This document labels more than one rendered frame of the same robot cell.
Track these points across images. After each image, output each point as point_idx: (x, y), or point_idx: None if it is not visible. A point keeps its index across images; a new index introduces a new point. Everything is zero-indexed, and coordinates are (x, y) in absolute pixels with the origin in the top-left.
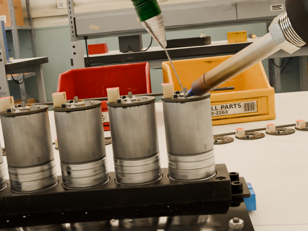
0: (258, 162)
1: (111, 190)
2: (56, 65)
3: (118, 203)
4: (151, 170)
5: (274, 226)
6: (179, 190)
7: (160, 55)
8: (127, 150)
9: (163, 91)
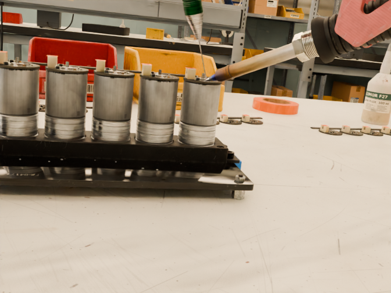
0: (223, 142)
1: (137, 146)
2: None
3: (141, 157)
4: (169, 134)
5: (255, 185)
6: (190, 152)
7: (79, 36)
8: (154, 115)
9: (188, 74)
